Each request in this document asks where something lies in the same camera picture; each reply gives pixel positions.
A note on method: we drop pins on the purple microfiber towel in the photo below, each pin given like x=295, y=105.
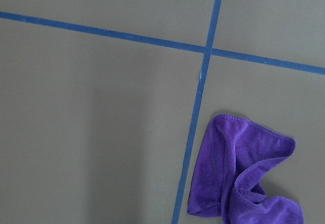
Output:
x=234, y=156

